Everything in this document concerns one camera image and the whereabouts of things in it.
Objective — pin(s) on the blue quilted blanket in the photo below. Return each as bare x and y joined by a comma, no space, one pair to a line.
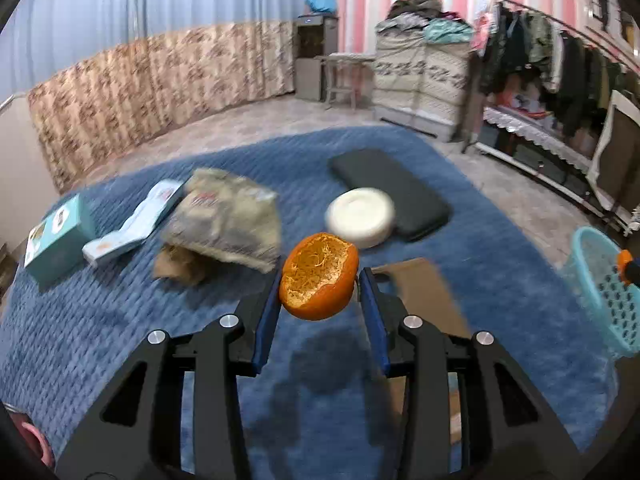
321,407

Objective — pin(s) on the crumpled grey snack bag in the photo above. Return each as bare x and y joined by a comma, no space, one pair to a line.
229,218

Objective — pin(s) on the small folding table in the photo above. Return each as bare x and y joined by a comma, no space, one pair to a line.
342,71

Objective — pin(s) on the clothes rack with garments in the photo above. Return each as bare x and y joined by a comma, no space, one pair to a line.
538,77

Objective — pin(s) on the framed wall picture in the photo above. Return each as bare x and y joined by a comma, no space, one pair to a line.
611,19

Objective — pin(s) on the blue floral curtain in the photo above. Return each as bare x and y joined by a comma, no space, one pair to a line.
102,77

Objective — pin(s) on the cloth covered cabinet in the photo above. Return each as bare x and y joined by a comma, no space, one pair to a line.
419,85

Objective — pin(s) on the chair with beige cover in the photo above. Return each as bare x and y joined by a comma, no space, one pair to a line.
614,171

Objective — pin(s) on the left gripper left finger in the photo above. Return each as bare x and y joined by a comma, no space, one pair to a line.
172,410

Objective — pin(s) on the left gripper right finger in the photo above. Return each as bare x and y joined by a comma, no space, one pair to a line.
470,411

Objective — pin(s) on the pile of folded clothes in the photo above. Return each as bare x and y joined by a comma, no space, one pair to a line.
425,17

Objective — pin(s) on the brown phone case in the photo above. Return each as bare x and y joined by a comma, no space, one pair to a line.
424,292

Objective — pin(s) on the white tissue pack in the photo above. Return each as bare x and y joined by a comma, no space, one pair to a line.
160,201

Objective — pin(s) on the brown paper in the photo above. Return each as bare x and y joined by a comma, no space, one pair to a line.
180,265

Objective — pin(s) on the half orange peel cup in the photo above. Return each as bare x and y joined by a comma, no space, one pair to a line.
318,277

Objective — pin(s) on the grey water dispenser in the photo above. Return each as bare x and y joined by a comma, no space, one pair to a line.
315,37

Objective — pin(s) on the white cabinet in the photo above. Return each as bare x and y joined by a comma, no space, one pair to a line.
27,188

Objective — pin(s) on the teal tissue box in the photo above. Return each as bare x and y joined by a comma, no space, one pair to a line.
54,246

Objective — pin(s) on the light blue plastic basket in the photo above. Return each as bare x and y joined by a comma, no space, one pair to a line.
592,272

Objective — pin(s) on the low shelf with lace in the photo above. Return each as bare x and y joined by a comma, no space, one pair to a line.
514,139

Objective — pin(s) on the black phone case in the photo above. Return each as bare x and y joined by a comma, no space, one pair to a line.
420,210

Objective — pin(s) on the white round tin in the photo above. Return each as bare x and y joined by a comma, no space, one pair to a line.
364,217

